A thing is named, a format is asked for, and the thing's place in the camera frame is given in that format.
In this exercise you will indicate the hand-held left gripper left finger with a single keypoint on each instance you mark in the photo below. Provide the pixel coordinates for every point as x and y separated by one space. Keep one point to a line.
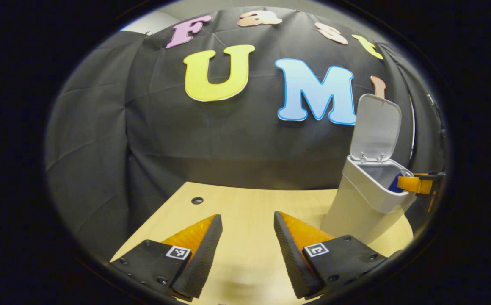
205 254

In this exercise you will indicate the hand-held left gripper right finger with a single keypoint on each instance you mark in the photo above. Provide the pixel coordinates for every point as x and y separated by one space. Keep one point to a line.
290 258

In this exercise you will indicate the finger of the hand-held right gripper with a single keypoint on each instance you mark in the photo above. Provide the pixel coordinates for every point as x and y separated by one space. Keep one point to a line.
415 184

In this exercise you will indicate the blue pop can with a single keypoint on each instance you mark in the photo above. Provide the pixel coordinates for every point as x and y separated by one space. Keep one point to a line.
394 185

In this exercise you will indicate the white desktop garbage bin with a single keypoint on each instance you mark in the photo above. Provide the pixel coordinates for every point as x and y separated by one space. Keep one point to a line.
374 131

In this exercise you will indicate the wooden desktop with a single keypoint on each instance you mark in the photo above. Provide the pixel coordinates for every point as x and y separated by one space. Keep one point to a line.
249 212

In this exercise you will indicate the black backdrop cloth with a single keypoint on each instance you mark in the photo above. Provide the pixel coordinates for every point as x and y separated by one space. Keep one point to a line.
207 144

